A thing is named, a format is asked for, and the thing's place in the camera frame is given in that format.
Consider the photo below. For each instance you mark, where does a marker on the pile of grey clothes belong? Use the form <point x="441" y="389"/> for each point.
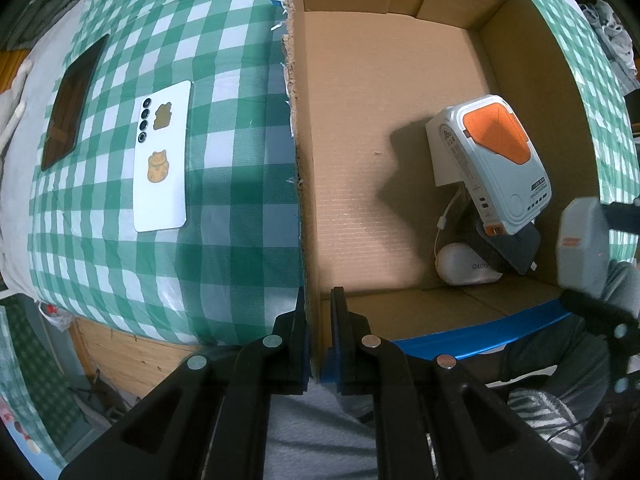
<point x="612" y="35"/>

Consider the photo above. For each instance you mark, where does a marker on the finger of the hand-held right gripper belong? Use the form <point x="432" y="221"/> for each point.
<point x="622" y="216"/>
<point x="617" y="330"/>

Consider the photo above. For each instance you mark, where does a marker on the white bed sheet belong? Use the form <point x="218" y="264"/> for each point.
<point x="17" y="185"/>

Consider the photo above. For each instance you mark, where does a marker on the white and orange power bank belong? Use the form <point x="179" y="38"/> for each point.
<point x="500" y="170"/>

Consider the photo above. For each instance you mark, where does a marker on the green patterned cloth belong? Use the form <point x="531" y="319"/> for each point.
<point x="30" y="385"/>

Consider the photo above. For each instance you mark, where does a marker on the green checkered tablecloth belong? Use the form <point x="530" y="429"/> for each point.
<point x="235" y="110"/>

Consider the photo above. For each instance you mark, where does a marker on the person's right forearm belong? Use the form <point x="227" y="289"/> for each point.
<point x="625" y="280"/>

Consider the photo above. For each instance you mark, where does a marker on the striped fuzzy slipper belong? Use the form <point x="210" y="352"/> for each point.
<point x="547" y="425"/>

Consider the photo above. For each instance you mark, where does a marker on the cardboard box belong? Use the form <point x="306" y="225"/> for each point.
<point x="360" y="135"/>

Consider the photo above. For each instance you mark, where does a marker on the wooden bed frame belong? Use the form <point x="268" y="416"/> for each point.
<point x="135" y="355"/>

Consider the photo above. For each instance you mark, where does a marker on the white wall charger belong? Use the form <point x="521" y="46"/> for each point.
<point x="442" y="172"/>

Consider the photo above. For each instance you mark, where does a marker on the dark power bank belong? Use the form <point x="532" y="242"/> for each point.
<point x="520" y="250"/>

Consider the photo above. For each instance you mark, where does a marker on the black tablet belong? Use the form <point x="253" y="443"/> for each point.
<point x="70" y="105"/>

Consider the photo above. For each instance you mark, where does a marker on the white plastic bag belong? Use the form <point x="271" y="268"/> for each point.
<point x="55" y="315"/>

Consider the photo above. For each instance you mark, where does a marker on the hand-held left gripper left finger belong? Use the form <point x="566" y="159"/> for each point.
<point x="303" y="355"/>

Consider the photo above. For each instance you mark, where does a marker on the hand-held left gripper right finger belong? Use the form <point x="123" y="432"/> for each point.
<point x="331" y="365"/>

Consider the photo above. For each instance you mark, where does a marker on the person's grey pants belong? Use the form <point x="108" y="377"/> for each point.
<point x="320" y="435"/>

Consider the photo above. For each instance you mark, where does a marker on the dark cloth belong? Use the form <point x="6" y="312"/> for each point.
<point x="45" y="5"/>

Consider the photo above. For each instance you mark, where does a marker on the white phone with cat stickers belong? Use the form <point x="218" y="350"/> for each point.
<point x="160" y="205"/>

